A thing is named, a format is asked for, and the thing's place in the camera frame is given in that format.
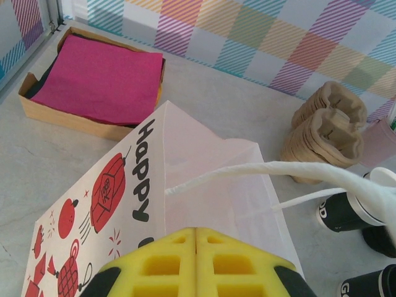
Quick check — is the pink straw holder cup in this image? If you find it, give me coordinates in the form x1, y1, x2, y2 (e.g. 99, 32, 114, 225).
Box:
360, 117, 396, 166

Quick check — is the cardboard napkin box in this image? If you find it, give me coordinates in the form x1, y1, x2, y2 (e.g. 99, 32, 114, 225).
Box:
17, 26, 166, 142

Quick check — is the yellow paper napkin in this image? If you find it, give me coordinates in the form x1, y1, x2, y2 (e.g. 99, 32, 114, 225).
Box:
153, 83, 165, 108

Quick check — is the aluminium frame post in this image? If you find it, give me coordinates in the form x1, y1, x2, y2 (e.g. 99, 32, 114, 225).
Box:
41, 0, 65, 31

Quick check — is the black plastic cup lid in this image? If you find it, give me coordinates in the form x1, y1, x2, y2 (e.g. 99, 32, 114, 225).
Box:
379, 263, 396, 297

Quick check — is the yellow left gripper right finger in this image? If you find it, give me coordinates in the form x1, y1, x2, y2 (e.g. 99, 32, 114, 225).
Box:
196, 227, 318, 297

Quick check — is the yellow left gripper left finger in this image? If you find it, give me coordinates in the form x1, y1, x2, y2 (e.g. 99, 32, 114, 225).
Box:
80, 227, 197, 297

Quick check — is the brown pulp cup carrier stack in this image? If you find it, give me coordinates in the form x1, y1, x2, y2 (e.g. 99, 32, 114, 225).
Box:
280, 80, 369, 185

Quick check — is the white red paper bag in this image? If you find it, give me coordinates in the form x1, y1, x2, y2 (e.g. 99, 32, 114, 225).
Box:
20, 100, 396, 297

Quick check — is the aluminium frame side rail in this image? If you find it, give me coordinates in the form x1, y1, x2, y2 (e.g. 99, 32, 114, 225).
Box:
0, 24, 64, 93

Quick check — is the dark blue paper napkin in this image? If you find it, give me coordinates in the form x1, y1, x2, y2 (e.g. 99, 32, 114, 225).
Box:
24, 60, 58, 100

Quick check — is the stack of paper cups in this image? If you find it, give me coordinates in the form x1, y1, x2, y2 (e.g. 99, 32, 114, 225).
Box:
315, 166, 396, 232

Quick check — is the black paper coffee cup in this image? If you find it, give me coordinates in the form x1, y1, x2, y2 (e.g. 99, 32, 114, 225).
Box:
340, 264, 387, 297

